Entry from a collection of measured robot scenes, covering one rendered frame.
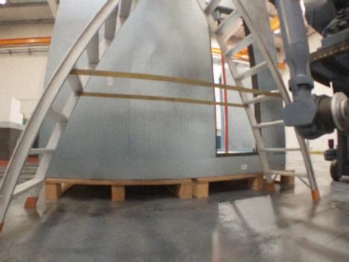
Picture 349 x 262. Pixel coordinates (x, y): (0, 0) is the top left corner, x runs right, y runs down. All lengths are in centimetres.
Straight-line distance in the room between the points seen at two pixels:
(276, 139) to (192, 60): 127
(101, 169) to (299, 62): 157
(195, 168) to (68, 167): 112
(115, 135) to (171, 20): 131
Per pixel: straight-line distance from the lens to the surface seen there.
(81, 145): 174
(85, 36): 111
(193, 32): 220
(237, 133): 623
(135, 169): 172
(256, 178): 209
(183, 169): 181
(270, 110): 238
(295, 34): 103
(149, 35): 204
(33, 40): 1248
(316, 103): 84
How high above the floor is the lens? 43
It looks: 4 degrees up
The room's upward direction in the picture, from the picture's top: straight up
